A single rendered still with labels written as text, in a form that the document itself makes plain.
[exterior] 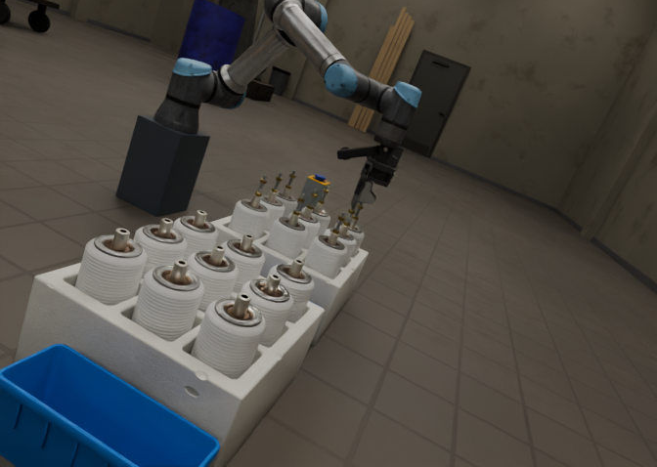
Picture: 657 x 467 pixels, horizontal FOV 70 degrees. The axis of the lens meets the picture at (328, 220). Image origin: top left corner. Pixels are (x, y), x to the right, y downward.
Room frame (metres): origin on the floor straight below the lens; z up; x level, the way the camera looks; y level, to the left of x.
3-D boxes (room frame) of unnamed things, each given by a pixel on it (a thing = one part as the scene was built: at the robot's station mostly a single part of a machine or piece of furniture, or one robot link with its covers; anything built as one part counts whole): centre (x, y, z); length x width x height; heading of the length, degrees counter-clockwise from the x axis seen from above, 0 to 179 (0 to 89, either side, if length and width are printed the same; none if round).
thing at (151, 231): (0.83, 0.28, 0.25); 0.08 x 0.08 x 0.01
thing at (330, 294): (1.33, 0.06, 0.09); 0.39 x 0.39 x 0.18; 79
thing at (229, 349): (0.66, 0.08, 0.16); 0.10 x 0.10 x 0.18
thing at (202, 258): (0.80, 0.16, 0.25); 0.08 x 0.08 x 0.01
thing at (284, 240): (1.21, 0.09, 0.16); 0.10 x 0.10 x 0.18
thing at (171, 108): (1.62, 0.62, 0.35); 0.15 x 0.15 x 0.10
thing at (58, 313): (0.80, 0.16, 0.09); 0.39 x 0.39 x 0.18; 77
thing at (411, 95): (1.31, -0.06, 0.64); 0.09 x 0.08 x 0.11; 55
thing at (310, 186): (1.63, 0.09, 0.16); 0.07 x 0.07 x 0.31; 79
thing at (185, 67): (1.62, 0.61, 0.47); 0.13 x 0.12 x 0.14; 145
